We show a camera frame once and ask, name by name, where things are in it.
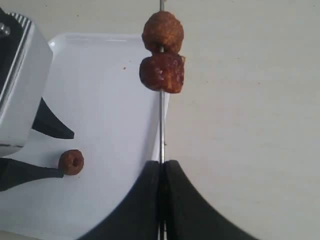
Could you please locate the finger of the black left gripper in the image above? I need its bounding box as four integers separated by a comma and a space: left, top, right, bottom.
32, 98, 75, 139
0, 158, 64, 192

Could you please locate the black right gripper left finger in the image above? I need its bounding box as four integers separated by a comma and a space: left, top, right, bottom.
80, 161, 160, 240

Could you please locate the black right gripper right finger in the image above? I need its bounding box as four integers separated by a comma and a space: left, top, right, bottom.
163, 160, 253, 240

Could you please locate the brown meatball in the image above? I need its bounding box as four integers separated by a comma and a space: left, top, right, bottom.
141, 11, 184, 55
139, 52, 185, 94
58, 149, 84, 176

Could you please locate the thin metal skewer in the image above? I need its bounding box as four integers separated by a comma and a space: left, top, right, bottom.
157, 0, 168, 240

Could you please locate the white rectangular plastic tray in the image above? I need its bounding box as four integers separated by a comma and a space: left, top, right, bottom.
0, 33, 159, 240

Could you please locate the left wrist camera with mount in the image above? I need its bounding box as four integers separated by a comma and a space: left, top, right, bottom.
0, 10, 53, 157

